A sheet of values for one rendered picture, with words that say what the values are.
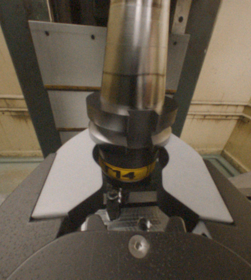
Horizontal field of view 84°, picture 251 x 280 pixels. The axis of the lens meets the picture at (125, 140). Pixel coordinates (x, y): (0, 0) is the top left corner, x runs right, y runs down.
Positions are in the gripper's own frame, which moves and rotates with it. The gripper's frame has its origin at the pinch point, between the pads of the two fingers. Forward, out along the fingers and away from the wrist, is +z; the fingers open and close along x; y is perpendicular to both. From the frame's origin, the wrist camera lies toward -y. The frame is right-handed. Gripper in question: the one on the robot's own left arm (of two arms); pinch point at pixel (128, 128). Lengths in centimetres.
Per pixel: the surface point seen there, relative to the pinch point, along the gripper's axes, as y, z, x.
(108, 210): 29.6, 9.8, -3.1
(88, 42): -7.2, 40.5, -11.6
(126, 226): 31.0, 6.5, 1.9
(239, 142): 51, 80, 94
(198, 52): -7, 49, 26
